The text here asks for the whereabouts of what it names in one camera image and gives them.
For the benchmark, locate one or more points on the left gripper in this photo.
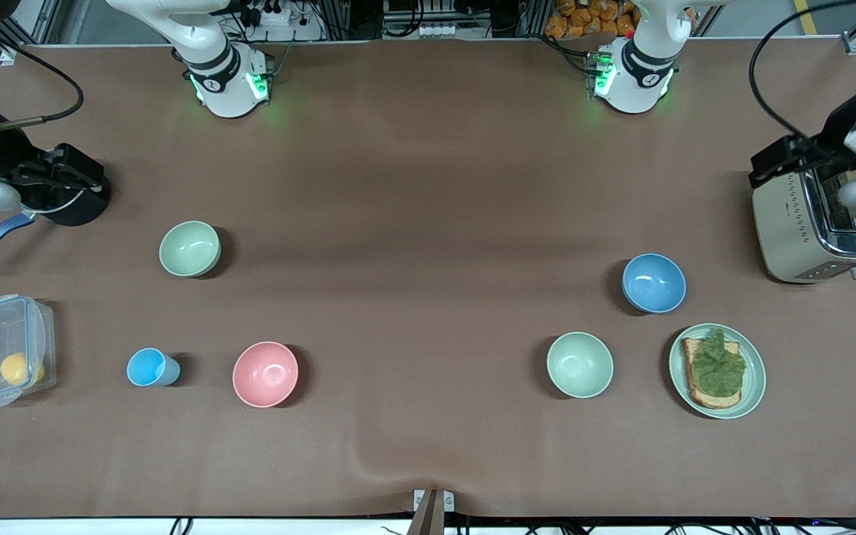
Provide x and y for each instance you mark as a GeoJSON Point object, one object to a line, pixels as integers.
{"type": "Point", "coordinates": [834, 128]}

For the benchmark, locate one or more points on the light green bowl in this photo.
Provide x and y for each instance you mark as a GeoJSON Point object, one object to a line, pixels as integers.
{"type": "Point", "coordinates": [579, 365]}
{"type": "Point", "coordinates": [189, 249]}

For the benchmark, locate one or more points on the blue bowl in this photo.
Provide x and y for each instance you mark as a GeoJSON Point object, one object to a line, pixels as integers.
{"type": "Point", "coordinates": [654, 284]}

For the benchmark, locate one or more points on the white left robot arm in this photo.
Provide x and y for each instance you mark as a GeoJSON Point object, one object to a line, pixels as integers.
{"type": "Point", "coordinates": [636, 82]}

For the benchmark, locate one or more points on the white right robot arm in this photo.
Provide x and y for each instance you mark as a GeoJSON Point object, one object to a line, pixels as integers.
{"type": "Point", "coordinates": [220, 82]}

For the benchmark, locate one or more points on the pink bowl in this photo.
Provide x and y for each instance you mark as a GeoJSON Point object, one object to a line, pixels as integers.
{"type": "Point", "coordinates": [265, 374]}

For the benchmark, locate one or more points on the cream and chrome toaster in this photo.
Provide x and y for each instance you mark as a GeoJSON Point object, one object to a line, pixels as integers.
{"type": "Point", "coordinates": [785, 230]}

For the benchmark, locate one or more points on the yellow lemon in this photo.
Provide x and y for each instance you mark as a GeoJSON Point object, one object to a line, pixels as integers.
{"type": "Point", "coordinates": [15, 369]}

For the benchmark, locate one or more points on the blue plastic cup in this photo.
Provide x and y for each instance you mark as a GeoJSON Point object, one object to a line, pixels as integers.
{"type": "Point", "coordinates": [147, 368]}

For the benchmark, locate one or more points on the light green plate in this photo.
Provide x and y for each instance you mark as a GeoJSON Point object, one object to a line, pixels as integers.
{"type": "Point", "coordinates": [753, 375]}

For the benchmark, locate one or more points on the green lettuce leaf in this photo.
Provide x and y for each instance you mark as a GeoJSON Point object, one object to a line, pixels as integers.
{"type": "Point", "coordinates": [718, 368]}

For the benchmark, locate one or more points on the bag of orange snacks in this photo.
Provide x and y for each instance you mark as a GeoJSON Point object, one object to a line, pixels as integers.
{"type": "Point", "coordinates": [584, 18]}

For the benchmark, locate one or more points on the toast slice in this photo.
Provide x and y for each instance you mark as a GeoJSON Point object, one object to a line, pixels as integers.
{"type": "Point", "coordinates": [699, 394]}

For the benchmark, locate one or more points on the white power strip with plugs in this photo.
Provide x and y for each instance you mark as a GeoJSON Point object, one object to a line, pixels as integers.
{"type": "Point", "coordinates": [302, 30]}

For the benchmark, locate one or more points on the white socket strip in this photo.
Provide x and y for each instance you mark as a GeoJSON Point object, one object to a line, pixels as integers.
{"type": "Point", "coordinates": [435, 31]}

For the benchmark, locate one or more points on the brown table cloth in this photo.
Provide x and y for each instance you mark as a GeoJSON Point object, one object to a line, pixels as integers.
{"type": "Point", "coordinates": [428, 334]}

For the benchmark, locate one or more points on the metal bracket with post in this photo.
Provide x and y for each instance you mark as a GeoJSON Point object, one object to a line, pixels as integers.
{"type": "Point", "coordinates": [428, 516]}

